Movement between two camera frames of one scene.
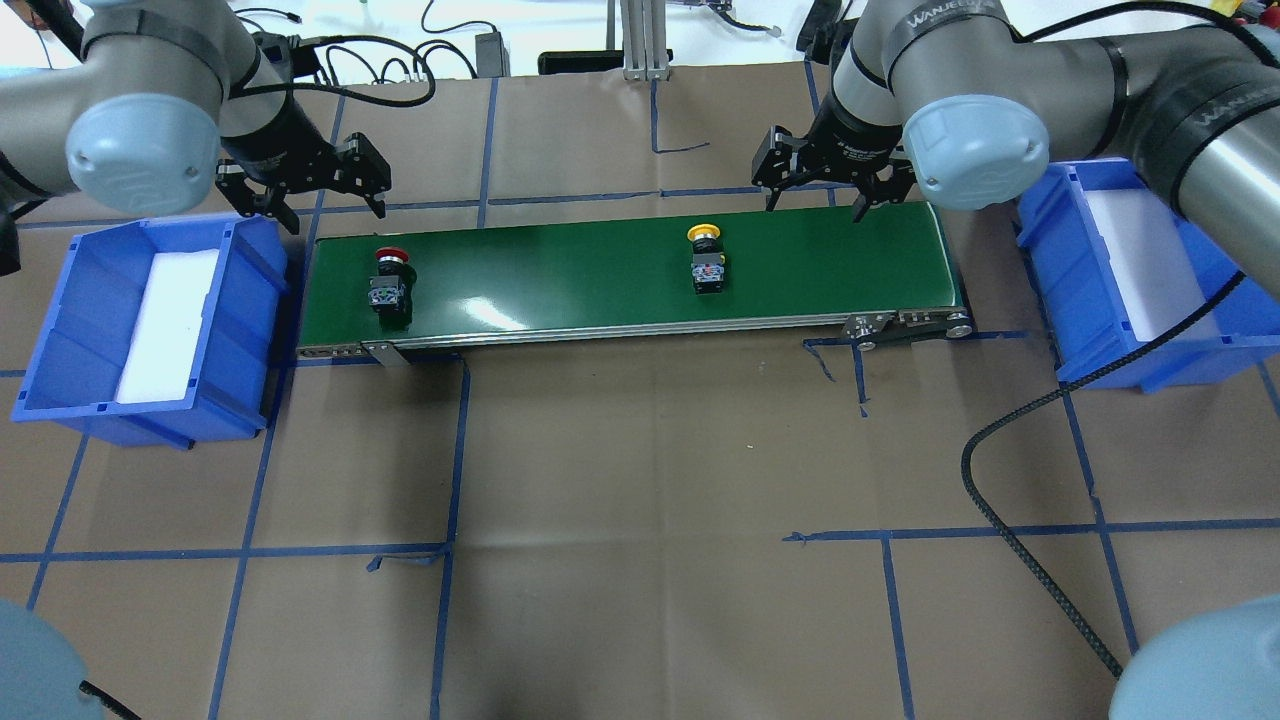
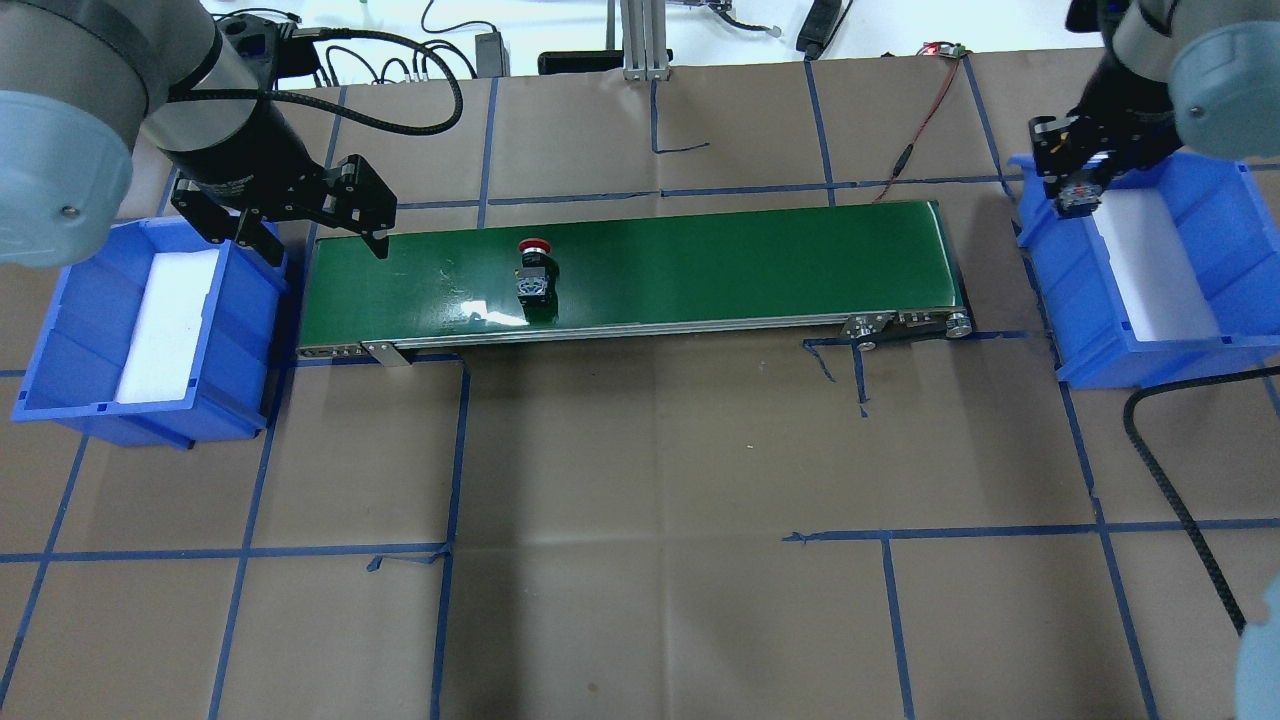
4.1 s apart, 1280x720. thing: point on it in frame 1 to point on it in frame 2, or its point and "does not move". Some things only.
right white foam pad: [1150, 262] does not move
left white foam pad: [161, 362] does not move
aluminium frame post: [644, 40] does not move
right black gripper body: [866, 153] to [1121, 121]
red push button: [391, 290] to [538, 280]
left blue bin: [163, 331] does not move
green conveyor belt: [876, 271] does not move
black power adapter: [492, 58] does not move
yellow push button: [707, 261] to [1078, 199]
